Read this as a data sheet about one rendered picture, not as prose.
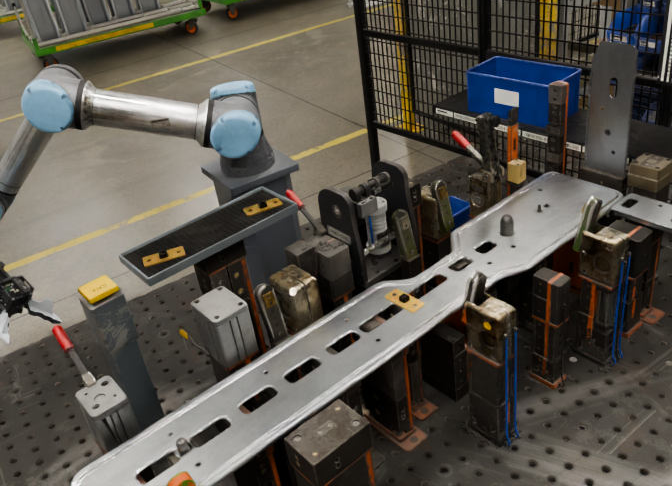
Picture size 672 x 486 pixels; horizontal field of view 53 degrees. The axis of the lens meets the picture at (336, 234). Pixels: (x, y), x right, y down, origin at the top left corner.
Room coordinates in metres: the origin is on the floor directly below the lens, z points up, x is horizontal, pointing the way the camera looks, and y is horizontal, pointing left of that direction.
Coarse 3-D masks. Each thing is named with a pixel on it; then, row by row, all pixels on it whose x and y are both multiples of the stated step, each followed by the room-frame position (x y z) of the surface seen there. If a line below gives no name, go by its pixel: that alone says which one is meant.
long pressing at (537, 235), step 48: (528, 192) 1.49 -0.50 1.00; (576, 192) 1.45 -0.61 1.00; (480, 240) 1.30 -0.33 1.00; (528, 240) 1.27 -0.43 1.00; (384, 288) 1.17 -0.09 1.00; (336, 336) 1.04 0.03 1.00; (384, 336) 1.02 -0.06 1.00; (240, 384) 0.94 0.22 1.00; (288, 384) 0.92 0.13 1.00; (336, 384) 0.90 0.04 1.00; (144, 432) 0.85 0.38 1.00; (192, 432) 0.84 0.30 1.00; (240, 432) 0.82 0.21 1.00; (288, 432) 0.82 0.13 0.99; (96, 480) 0.77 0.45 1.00
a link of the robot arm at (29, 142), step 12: (24, 120) 1.66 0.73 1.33; (24, 132) 1.64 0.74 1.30; (36, 132) 1.63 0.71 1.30; (12, 144) 1.65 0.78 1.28; (24, 144) 1.63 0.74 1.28; (36, 144) 1.64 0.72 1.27; (12, 156) 1.63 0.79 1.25; (24, 156) 1.63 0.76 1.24; (36, 156) 1.65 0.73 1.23; (0, 168) 1.64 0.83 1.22; (12, 168) 1.63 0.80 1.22; (24, 168) 1.64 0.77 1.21; (0, 180) 1.63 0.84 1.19; (12, 180) 1.63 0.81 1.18; (24, 180) 1.65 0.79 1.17; (0, 192) 1.63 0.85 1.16; (12, 192) 1.64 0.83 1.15
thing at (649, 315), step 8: (640, 224) 1.31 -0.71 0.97; (656, 232) 1.29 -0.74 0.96; (656, 240) 1.29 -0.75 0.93; (656, 248) 1.31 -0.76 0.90; (656, 256) 1.31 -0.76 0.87; (656, 264) 1.31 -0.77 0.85; (648, 272) 1.29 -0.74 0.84; (648, 280) 1.30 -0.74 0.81; (648, 288) 1.30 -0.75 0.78; (648, 296) 1.30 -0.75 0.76; (648, 304) 1.31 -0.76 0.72; (648, 312) 1.30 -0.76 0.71; (656, 312) 1.30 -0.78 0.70; (664, 312) 1.29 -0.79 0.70; (648, 320) 1.27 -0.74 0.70; (656, 320) 1.27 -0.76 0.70
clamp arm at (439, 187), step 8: (432, 184) 1.42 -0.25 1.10; (440, 184) 1.41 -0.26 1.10; (432, 192) 1.41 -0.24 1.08; (440, 192) 1.40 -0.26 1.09; (440, 200) 1.40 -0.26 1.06; (448, 200) 1.41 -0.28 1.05; (440, 208) 1.39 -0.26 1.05; (448, 208) 1.41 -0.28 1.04; (440, 216) 1.39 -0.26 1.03; (448, 216) 1.40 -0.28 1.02; (440, 224) 1.39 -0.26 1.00; (448, 224) 1.39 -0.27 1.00
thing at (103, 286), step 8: (96, 280) 1.12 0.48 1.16; (104, 280) 1.12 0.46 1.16; (80, 288) 1.10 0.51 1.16; (88, 288) 1.10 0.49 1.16; (96, 288) 1.09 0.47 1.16; (104, 288) 1.09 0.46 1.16; (112, 288) 1.09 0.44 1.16; (88, 296) 1.07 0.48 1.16; (96, 296) 1.07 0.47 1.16; (104, 296) 1.07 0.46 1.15
